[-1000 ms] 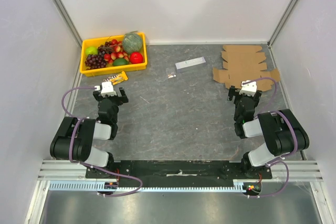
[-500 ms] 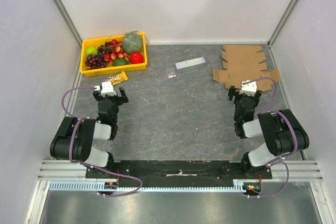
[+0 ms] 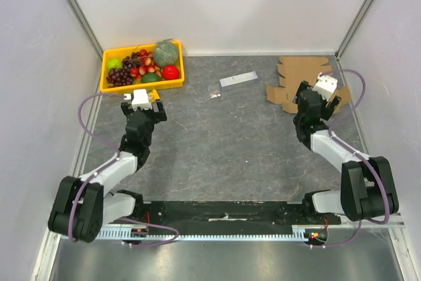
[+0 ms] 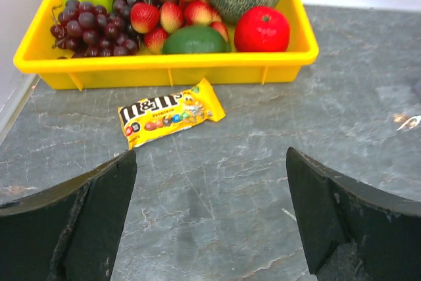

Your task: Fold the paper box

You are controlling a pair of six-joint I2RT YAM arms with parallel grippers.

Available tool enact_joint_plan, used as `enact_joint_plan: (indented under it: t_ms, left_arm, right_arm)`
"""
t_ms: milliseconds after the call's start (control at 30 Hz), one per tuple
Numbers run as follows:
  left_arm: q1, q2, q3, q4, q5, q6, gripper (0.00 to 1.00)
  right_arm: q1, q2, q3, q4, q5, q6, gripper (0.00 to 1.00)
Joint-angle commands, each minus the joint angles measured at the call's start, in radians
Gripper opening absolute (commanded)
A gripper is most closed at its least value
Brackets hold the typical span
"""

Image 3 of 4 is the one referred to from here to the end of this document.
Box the yellow plastic bin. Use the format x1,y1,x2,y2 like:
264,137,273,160
100,40,185,94

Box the small clear plastic bag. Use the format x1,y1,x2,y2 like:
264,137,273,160
208,84,221,99

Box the green avocado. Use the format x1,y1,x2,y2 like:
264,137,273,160
141,72,161,84

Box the green netted melon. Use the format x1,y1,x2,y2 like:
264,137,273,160
153,41,180,68

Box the slotted cable duct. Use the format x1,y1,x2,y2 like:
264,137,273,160
96,221,316,243

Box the yellow candy packet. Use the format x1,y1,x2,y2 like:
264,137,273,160
148,89,161,103

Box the red apple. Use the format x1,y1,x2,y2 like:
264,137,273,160
162,65,180,80

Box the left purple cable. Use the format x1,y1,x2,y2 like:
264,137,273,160
67,93,180,246

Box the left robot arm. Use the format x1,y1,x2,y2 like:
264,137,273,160
47,99,167,243

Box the green apple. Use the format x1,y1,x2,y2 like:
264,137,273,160
106,58,123,70

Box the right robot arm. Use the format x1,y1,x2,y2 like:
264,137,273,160
293,77,399,224

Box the brown cardboard box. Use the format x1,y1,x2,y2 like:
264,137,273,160
266,57,351,114

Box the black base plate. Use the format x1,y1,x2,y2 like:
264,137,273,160
129,201,341,230

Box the grey slim carton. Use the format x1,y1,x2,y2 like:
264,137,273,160
219,71,259,88

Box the red cherry cluster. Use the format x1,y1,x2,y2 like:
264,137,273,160
122,49,162,81

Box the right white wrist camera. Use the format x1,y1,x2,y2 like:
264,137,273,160
312,73,338,101

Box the dark purple grape bunch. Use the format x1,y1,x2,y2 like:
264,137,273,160
106,68,134,88

